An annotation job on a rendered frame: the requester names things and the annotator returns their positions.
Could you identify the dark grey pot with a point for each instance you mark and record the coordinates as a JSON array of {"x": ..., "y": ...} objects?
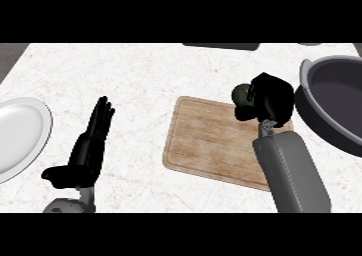
[{"x": 335, "y": 103}]

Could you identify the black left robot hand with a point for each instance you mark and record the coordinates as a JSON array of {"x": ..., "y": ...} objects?
[{"x": 87, "y": 150}]

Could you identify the white plate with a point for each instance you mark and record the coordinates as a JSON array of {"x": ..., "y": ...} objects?
[{"x": 13, "y": 140}]

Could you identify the small grey object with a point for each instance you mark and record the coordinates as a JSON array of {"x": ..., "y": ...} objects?
[{"x": 310, "y": 44}]

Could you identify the wooden cutting board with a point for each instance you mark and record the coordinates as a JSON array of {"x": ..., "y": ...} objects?
[{"x": 213, "y": 143}]

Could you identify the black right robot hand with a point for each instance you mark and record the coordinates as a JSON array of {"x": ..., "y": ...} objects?
[{"x": 272, "y": 100}]

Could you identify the dark green squash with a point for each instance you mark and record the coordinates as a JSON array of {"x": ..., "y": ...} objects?
[{"x": 241, "y": 94}]

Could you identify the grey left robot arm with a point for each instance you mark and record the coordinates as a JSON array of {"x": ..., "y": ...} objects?
[{"x": 72, "y": 203}]

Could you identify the dark grey flat appliance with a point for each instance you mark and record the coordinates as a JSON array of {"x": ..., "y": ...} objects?
[{"x": 222, "y": 46}]

